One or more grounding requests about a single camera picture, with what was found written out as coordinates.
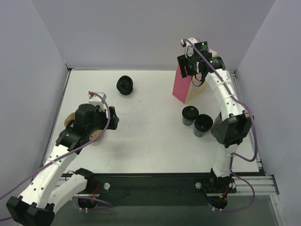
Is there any black plastic cup lid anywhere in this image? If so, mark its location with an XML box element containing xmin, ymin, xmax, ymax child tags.
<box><xmin>182</xmin><ymin>105</ymin><xmax>199</xmax><ymax>120</ymax></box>

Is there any black paper coffee cup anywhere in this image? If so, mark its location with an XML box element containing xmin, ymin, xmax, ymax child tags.
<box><xmin>182</xmin><ymin>117</ymin><xmax>195</xmax><ymax>126</ymax></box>

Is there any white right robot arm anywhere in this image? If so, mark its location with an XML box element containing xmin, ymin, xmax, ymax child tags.
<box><xmin>177</xmin><ymin>38</ymin><xmax>253</xmax><ymax>192</ymax></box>

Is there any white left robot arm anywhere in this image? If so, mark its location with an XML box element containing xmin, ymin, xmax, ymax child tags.
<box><xmin>6</xmin><ymin>104</ymin><xmax>119</xmax><ymax>226</ymax></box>

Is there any pink cream paper bag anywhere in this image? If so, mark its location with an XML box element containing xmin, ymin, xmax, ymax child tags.
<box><xmin>172</xmin><ymin>48</ymin><xmax>217</xmax><ymax>105</ymax></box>

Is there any brown cardboard cup carrier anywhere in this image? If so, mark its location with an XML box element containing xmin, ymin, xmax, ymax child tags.
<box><xmin>64</xmin><ymin>112</ymin><xmax>103</xmax><ymax>141</ymax></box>

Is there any stack of black cup lids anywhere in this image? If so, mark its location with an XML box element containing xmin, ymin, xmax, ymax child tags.
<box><xmin>116</xmin><ymin>75</ymin><xmax>134</xmax><ymax>96</ymax></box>

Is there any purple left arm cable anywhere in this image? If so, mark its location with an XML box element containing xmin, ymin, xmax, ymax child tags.
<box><xmin>0</xmin><ymin>91</ymin><xmax>111</xmax><ymax>201</ymax></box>

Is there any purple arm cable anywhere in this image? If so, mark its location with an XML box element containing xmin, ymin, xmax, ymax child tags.
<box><xmin>0</xmin><ymin>91</ymin><xmax>111</xmax><ymax>201</ymax></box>
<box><xmin>182</xmin><ymin>39</ymin><xmax>259</xmax><ymax>212</ymax></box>

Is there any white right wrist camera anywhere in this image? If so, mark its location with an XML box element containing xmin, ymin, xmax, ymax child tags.
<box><xmin>181</xmin><ymin>38</ymin><xmax>200</xmax><ymax>58</ymax></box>

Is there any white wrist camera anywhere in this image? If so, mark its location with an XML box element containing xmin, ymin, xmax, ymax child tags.
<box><xmin>181</xmin><ymin>38</ymin><xmax>200</xmax><ymax>58</ymax></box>
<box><xmin>87</xmin><ymin>92</ymin><xmax>107</xmax><ymax>112</ymax></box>

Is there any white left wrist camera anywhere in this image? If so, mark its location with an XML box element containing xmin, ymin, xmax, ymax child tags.
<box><xmin>87</xmin><ymin>92</ymin><xmax>107</xmax><ymax>112</ymax></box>

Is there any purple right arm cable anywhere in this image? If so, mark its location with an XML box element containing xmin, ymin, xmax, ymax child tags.
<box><xmin>182</xmin><ymin>39</ymin><xmax>259</xmax><ymax>212</ymax></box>

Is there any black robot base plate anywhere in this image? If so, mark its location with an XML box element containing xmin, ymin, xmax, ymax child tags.
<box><xmin>78</xmin><ymin>173</ymin><xmax>237</xmax><ymax>208</ymax></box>

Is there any aluminium frame rail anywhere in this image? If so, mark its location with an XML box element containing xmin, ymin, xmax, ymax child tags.
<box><xmin>56</xmin><ymin>175</ymin><xmax>280</xmax><ymax>196</ymax></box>

